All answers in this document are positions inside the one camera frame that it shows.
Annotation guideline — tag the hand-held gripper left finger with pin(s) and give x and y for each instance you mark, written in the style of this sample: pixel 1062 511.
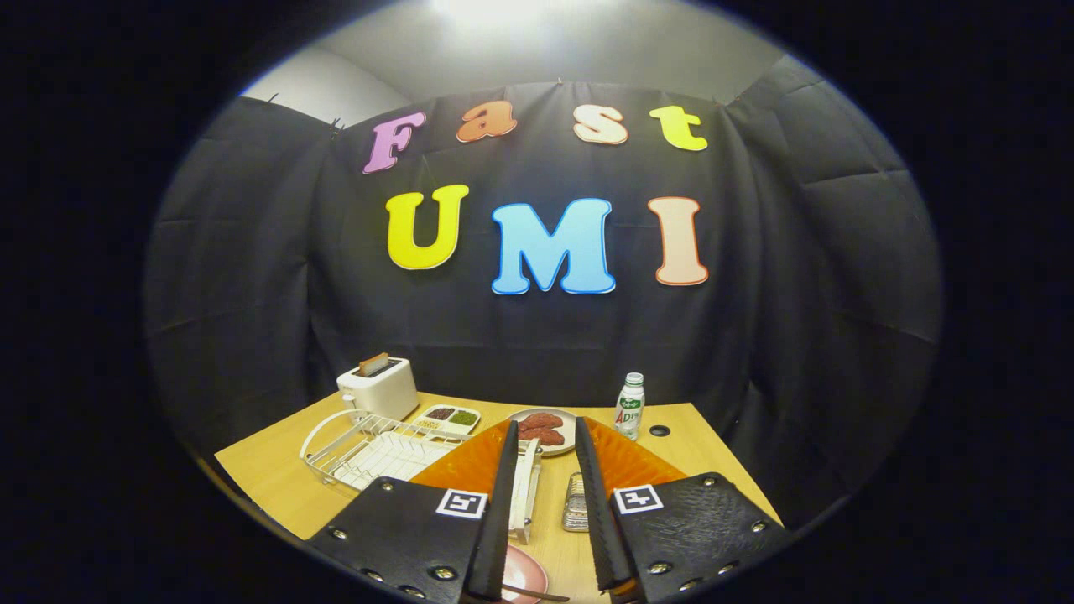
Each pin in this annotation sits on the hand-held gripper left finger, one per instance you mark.
pixel 411 537

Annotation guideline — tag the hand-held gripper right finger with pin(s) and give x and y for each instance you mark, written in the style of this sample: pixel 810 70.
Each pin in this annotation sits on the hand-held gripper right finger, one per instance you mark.
pixel 688 537

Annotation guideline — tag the pink plate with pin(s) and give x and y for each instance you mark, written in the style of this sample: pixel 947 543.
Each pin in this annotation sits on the pink plate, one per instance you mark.
pixel 524 573

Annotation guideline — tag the white divided bean dish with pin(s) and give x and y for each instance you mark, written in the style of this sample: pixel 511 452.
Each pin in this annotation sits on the white divided bean dish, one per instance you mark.
pixel 449 418

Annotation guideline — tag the beige plate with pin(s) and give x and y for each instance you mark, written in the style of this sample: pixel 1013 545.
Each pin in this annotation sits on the beige plate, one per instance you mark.
pixel 568 428

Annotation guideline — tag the white green-label drink bottle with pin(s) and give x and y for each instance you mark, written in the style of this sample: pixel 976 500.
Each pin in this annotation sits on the white green-label drink bottle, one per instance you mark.
pixel 629 411

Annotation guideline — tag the white toaster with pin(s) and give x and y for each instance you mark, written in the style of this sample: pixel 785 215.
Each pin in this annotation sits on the white toaster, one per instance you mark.
pixel 382 394

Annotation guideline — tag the red meat patty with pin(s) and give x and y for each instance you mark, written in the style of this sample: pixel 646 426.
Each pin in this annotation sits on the red meat patty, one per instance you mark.
pixel 541 420
pixel 545 436

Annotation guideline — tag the toast slice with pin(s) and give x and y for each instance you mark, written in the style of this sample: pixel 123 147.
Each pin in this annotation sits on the toast slice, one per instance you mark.
pixel 373 364

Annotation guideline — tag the black backdrop cloth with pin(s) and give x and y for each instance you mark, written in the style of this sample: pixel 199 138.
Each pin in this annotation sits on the black backdrop cloth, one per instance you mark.
pixel 797 294

